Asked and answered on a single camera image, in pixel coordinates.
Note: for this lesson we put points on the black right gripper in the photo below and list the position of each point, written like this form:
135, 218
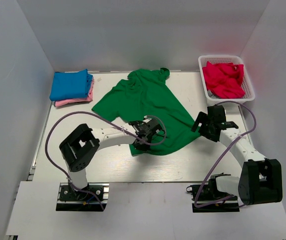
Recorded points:
203, 118

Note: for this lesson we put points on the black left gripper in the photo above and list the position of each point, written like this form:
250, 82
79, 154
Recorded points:
142, 148

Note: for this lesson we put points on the green t shirt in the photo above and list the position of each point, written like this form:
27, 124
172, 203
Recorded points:
144, 92

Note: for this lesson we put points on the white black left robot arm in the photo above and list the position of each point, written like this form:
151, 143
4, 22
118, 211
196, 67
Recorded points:
80, 146

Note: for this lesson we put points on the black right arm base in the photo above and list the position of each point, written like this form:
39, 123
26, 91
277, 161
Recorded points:
227, 206

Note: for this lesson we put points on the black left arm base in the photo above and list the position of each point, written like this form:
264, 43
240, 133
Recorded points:
70, 200

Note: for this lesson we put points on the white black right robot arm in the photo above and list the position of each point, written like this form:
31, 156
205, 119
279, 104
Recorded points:
260, 181

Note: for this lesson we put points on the crumpled red t shirt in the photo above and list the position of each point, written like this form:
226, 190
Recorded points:
224, 80

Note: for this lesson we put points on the white plastic basket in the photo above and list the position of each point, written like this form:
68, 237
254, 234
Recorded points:
246, 85

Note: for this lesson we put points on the folded pink t shirt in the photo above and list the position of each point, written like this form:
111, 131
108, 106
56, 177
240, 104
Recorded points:
89, 97

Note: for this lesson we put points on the folded blue t shirt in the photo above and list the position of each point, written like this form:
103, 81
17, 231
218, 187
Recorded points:
70, 85

